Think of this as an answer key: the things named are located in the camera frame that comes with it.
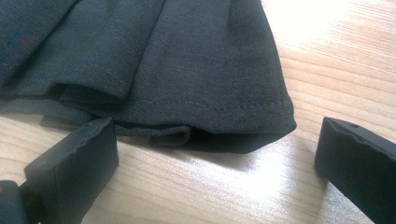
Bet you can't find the dark grey cloth garment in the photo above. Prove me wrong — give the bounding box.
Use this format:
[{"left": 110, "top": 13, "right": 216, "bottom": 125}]
[{"left": 0, "top": 0, "right": 298, "bottom": 155}]

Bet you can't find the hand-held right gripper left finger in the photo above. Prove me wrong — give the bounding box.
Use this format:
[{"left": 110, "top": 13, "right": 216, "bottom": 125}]
[{"left": 18, "top": 117, "right": 120, "bottom": 224}]

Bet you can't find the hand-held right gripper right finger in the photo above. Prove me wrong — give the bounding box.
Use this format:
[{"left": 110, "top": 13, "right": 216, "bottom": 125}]
[{"left": 314, "top": 116, "right": 396, "bottom": 224}]

